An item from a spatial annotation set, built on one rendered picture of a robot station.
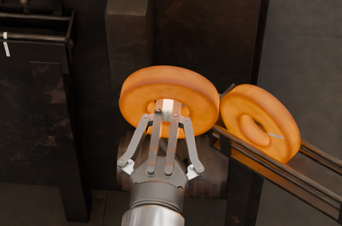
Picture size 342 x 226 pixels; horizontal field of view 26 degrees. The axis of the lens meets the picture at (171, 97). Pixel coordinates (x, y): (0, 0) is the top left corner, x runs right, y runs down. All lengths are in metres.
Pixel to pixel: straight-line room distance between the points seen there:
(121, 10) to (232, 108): 0.26
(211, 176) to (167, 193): 0.44
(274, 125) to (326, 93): 1.05
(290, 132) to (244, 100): 0.09
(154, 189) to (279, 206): 1.04
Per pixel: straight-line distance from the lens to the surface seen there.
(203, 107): 1.13
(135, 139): 1.09
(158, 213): 1.00
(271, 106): 1.23
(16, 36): 1.44
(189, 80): 1.10
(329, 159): 1.29
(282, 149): 1.26
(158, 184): 1.03
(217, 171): 1.46
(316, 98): 2.26
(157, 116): 1.11
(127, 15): 1.33
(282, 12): 2.48
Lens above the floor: 1.75
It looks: 52 degrees down
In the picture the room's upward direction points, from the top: straight up
